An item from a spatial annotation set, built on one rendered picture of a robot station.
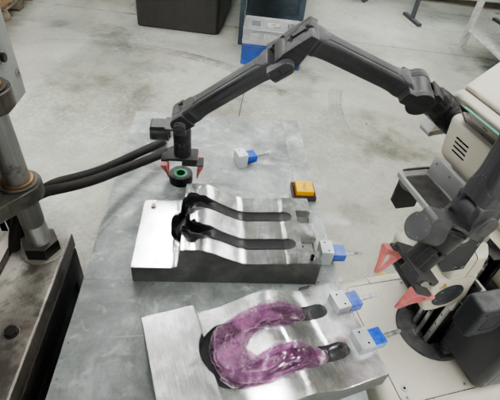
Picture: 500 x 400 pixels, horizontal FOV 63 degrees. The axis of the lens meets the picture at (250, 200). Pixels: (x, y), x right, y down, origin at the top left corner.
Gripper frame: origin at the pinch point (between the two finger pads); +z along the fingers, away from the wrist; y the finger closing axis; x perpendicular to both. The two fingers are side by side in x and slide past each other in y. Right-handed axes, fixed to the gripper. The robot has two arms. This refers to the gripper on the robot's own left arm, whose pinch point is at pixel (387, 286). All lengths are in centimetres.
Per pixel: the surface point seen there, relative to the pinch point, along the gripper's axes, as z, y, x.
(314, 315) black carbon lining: 18.9, -4.5, -4.8
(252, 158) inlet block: 20, -72, -3
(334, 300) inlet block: 13.7, -5.8, -1.7
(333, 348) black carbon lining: 18.3, 4.7, -3.7
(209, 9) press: 50, -419, 63
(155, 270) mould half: 36, -25, -38
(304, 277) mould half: 19.5, -17.3, -1.9
